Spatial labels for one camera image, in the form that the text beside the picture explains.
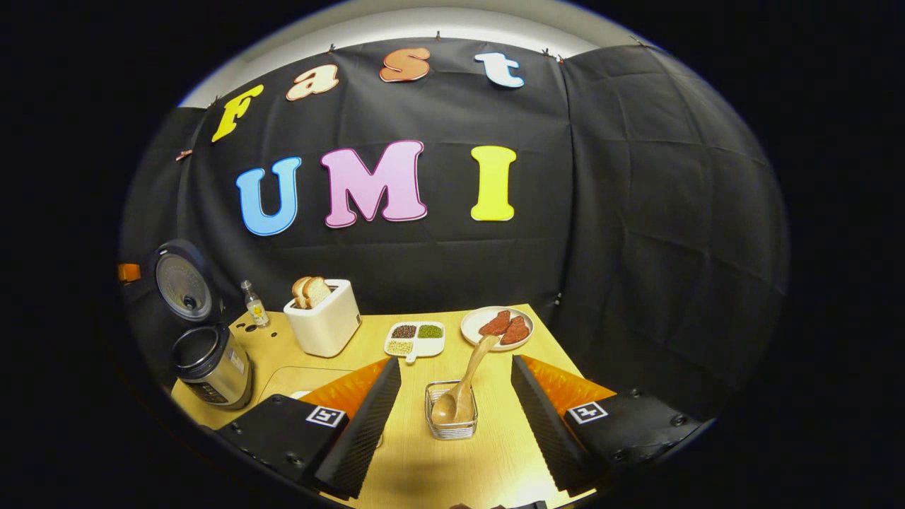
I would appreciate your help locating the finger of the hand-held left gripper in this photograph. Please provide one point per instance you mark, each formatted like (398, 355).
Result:
(129, 272)

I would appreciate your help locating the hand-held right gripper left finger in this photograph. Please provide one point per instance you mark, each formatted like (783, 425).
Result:
(368, 424)

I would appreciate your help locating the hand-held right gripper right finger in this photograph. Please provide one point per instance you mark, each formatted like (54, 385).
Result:
(544, 424)

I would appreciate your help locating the wooden spoon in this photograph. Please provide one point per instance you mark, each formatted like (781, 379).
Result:
(474, 367)

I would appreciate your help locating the dark grey rice cooker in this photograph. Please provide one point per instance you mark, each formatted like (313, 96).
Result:
(212, 375)

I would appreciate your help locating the white divided bean dish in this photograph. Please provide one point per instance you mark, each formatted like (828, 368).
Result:
(424, 346)

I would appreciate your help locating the red meat slice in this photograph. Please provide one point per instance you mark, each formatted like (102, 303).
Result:
(516, 331)
(495, 324)

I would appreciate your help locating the white toaster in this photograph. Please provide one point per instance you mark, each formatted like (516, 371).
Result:
(325, 325)

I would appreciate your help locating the white round plate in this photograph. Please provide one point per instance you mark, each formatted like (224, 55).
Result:
(472, 323)

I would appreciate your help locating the small clear glass bottle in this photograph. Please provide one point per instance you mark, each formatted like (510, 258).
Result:
(256, 309)

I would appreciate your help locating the toast bread slice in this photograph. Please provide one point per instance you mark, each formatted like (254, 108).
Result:
(299, 291)
(318, 290)

